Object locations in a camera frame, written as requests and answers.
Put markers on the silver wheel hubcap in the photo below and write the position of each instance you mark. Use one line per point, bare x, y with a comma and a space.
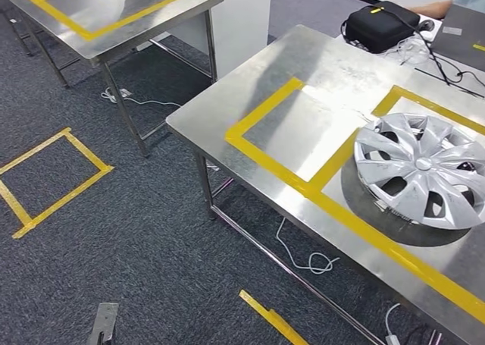
420, 167

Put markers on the person's forearm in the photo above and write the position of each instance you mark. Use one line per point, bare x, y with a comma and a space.
431, 8

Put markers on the yellow workbench tape outline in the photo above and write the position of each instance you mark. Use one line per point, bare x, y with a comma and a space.
265, 157

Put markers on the steel workbench with tape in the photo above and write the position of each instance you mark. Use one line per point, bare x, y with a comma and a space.
204, 119

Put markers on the white cabinet panel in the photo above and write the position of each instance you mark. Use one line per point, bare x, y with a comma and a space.
242, 26

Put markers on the yellow floor tape strip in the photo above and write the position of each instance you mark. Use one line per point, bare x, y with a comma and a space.
276, 320

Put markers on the steel table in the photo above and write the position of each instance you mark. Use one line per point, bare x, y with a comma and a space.
197, 1

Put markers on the black carry bag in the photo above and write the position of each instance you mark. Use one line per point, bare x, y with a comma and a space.
379, 29

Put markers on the yellow table tape outline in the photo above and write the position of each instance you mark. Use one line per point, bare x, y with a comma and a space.
89, 33

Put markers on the black computer mouse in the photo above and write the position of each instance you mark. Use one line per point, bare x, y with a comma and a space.
427, 25

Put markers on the grey laptop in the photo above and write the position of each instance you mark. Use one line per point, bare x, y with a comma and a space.
460, 41

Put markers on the dark metal table frame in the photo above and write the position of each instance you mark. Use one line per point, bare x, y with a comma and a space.
49, 61

